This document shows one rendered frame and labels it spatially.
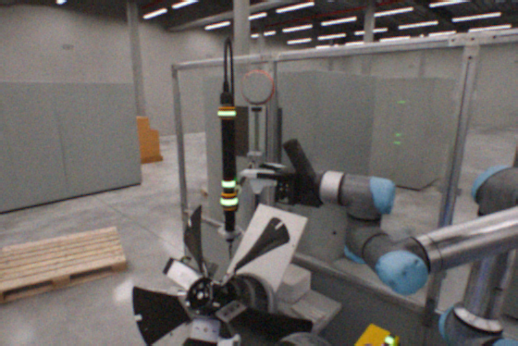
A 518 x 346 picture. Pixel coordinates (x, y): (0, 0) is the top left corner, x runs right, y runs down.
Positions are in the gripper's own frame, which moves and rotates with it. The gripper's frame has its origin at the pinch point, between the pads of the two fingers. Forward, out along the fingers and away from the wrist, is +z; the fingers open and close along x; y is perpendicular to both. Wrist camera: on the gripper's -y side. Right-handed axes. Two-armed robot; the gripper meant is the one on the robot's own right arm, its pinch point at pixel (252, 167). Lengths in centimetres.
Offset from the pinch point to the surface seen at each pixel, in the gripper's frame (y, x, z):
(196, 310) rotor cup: 47, -6, 17
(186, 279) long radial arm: 55, 13, 41
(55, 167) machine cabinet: 104, 192, 524
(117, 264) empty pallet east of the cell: 155, 104, 236
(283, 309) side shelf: 80, 46, 12
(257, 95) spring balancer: -18, 62, 37
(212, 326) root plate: 55, -3, 14
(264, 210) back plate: 32, 45, 23
